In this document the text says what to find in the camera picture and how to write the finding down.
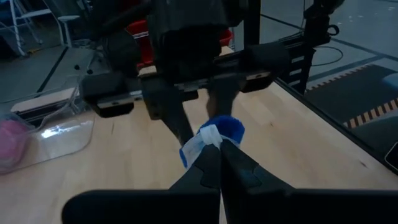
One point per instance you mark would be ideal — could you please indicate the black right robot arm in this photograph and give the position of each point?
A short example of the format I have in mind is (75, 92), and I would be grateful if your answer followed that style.
(121, 56)

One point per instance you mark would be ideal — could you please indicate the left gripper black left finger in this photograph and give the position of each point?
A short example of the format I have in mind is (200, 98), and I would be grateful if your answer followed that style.
(161, 207)

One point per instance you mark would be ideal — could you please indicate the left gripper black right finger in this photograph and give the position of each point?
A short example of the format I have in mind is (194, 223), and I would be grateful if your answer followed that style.
(280, 207)

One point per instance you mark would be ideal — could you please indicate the black yellow-striped floor mat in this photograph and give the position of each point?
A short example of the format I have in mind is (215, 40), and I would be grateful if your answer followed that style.
(342, 93)

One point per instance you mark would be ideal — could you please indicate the clear plastic zip bag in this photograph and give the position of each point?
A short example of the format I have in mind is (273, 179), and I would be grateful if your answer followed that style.
(62, 137)

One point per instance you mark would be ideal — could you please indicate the small clear plastic wrapper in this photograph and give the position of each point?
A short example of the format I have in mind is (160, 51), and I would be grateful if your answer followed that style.
(196, 146)

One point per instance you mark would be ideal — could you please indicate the red plastic bin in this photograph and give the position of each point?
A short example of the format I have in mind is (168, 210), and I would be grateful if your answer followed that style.
(144, 46)

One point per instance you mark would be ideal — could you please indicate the pink bandage roll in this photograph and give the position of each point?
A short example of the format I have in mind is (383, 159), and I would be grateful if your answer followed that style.
(12, 144)

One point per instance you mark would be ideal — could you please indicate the white chair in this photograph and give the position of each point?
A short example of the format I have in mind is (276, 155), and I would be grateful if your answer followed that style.
(68, 18)

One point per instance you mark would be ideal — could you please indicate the blue elastic bandage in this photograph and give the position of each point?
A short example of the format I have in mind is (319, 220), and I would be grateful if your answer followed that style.
(228, 127)

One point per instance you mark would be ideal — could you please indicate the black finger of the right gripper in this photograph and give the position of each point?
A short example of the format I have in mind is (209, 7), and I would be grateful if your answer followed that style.
(222, 99)
(169, 105)

